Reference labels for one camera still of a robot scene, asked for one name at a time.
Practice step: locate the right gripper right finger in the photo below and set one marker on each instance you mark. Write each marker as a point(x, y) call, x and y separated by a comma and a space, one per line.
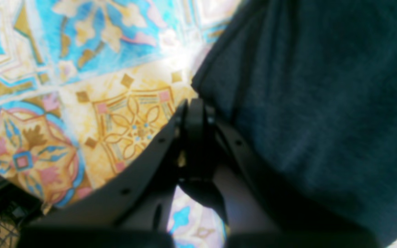
point(262, 208)

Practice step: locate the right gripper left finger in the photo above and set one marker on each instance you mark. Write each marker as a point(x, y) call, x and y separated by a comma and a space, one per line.
point(132, 210)

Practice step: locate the black t-shirt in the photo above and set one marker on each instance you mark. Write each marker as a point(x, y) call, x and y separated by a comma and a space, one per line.
point(312, 86)

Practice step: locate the patterned tablecloth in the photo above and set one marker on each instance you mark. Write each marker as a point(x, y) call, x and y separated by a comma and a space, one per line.
point(85, 85)

